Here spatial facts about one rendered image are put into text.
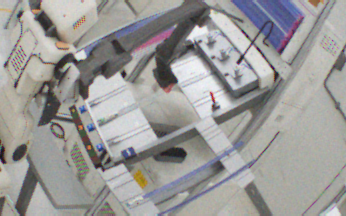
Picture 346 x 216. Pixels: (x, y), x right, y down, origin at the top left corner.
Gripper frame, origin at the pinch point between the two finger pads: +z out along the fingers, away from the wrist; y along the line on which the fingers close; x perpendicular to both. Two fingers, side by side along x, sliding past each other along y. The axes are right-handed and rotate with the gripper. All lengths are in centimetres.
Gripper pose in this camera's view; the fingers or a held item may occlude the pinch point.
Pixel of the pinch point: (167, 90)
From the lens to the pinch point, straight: 234.4
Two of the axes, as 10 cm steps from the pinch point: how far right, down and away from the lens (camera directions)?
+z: 0.8, 6.1, 7.8
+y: -4.4, -6.8, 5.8
